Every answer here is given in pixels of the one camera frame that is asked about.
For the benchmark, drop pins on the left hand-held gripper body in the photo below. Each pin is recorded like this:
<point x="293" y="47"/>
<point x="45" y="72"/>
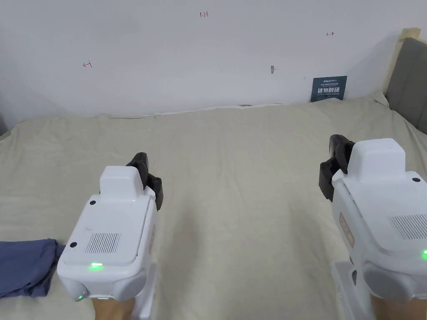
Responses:
<point x="113" y="216"/>

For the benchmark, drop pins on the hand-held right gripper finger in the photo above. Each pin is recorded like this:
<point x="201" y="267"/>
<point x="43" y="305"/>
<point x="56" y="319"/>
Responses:
<point x="342" y="150"/>
<point x="326" y="176"/>

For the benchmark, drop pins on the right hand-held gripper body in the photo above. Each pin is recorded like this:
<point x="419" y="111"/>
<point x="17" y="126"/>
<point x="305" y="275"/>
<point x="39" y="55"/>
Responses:
<point x="377" y="206"/>

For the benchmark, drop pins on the dark blue sign card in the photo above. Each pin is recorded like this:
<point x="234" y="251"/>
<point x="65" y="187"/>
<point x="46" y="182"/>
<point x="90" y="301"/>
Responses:
<point x="328" y="89"/>

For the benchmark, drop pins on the person's right hand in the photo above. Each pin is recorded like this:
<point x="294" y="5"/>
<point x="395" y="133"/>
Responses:
<point x="397" y="311"/>

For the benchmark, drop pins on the dark blue garment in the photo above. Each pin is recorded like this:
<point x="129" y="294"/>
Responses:
<point x="23" y="263"/>

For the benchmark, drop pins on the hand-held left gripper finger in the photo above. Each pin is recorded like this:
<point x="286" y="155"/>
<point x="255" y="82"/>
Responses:
<point x="156" y="190"/>
<point x="140" y="163"/>

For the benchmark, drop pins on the bed with beige sheet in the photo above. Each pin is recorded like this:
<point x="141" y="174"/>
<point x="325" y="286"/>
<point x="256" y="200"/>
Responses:
<point x="233" y="183"/>

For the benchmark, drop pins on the grey padded headboard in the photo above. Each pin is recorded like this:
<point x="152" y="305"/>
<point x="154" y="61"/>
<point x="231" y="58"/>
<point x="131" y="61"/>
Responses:
<point x="410" y="76"/>

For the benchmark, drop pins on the person's left hand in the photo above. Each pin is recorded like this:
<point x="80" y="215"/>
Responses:
<point x="113" y="310"/>

